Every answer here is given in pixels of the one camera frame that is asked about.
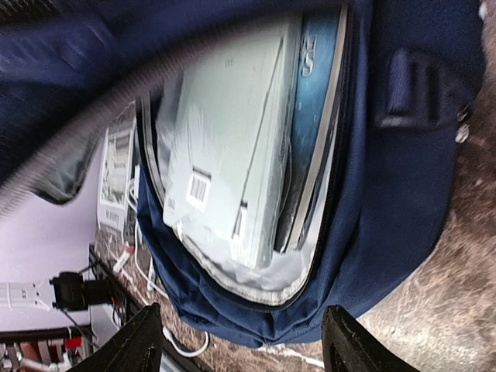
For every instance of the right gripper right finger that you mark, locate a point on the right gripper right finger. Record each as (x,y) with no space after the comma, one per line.
(348,346)

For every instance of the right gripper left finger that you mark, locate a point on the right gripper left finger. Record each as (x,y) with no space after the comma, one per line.
(135,347)

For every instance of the grey hardcover book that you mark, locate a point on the grey hardcover book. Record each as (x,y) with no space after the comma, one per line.
(222,144)

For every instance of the navy blue student backpack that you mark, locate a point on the navy blue student backpack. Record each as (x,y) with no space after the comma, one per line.
(410,76)

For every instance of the Wuthering Heights dark book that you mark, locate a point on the Wuthering Heights dark book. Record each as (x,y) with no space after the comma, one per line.
(323,38)

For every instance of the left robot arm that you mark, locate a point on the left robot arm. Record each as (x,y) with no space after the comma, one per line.
(68,292)

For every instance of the red capped white marker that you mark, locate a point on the red capped white marker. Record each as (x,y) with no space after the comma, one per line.
(121,262)

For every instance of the grey ianra booklet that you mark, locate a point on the grey ianra booklet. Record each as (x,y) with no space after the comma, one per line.
(115,173)

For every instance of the white charger with cable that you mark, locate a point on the white charger with cable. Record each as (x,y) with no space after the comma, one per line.
(150,276)

